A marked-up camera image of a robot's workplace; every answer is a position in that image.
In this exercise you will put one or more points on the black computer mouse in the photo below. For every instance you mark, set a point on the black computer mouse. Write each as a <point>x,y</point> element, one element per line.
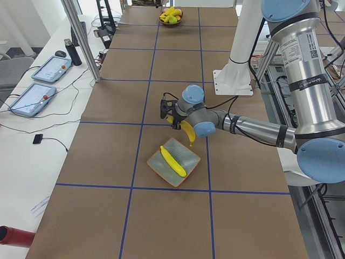
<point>60,53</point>

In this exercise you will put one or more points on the grey aluminium frame post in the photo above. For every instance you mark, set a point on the grey aluminium frame post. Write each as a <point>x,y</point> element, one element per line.
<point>72,16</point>

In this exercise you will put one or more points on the blue teach pendant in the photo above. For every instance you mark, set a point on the blue teach pendant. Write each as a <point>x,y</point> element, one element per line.
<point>52,70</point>
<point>33,100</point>

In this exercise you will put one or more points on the near blue teach pendant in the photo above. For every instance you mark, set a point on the near blue teach pendant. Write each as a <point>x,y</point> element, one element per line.
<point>33,100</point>

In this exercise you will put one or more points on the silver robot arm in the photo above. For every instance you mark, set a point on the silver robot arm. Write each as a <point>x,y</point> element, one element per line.
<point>318,140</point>

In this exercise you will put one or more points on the small black phone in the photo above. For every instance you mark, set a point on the small black phone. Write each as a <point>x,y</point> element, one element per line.
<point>37,139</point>

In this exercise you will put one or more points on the yellow banana with brown marks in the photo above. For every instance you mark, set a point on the yellow banana with brown marks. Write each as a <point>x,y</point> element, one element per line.
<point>172,11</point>

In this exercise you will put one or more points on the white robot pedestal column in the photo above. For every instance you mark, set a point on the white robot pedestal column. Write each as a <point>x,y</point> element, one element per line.
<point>250,20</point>

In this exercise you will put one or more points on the plain yellow banana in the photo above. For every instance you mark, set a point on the plain yellow banana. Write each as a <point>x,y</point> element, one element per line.
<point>172,162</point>

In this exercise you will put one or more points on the brown paper table cover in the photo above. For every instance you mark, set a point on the brown paper table cover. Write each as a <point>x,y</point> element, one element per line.
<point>107,201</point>

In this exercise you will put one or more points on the red cylinder bottle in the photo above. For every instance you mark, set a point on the red cylinder bottle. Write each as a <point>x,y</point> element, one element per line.
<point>16,237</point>

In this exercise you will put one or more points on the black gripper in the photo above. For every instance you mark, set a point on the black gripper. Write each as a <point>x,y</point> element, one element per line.
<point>178,117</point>

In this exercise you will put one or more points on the yellow banana with brown tip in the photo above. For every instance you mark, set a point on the yellow banana with brown tip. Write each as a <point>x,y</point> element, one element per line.
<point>187,128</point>

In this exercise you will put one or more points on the black water bottle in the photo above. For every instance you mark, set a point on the black water bottle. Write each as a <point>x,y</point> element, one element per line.
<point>71,49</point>

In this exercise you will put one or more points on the brown woven wicker basket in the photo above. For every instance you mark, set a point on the brown woven wicker basket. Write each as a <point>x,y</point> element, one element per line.
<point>169,19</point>

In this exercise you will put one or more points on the grey square plate orange rim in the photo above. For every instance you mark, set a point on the grey square plate orange rim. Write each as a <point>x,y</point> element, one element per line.
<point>184,157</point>

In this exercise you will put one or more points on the far blue teach pendant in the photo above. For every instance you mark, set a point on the far blue teach pendant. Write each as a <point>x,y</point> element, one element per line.
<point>52,70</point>

